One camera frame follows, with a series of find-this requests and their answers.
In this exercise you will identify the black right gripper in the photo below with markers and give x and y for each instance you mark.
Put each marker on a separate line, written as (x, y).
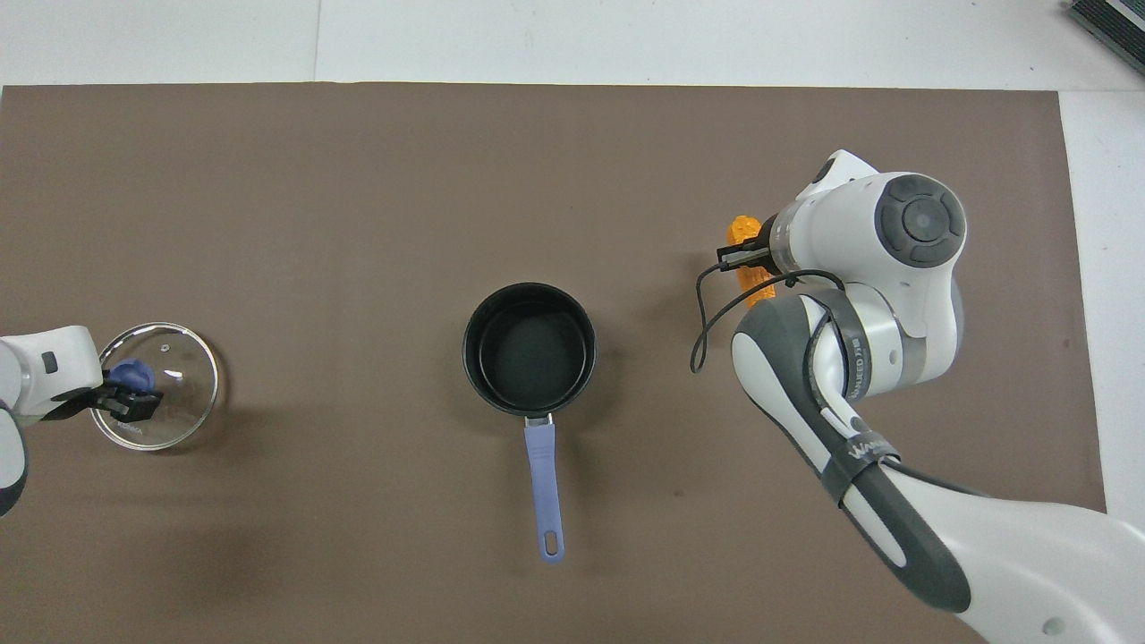
(765, 246)

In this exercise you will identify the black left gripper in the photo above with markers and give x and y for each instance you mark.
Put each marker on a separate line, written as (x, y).
(85, 402)

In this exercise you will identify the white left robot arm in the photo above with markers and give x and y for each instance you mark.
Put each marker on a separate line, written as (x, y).
(36, 367)

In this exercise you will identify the glass lid with blue knob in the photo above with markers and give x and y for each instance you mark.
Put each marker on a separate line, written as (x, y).
(183, 376)

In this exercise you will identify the brown table mat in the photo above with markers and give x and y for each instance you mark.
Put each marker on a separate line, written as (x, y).
(358, 224)

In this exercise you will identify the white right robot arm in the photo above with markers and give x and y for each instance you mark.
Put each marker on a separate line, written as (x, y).
(903, 340)

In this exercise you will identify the dark ribbed panel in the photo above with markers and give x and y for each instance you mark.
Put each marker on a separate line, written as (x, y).
(1114, 22)

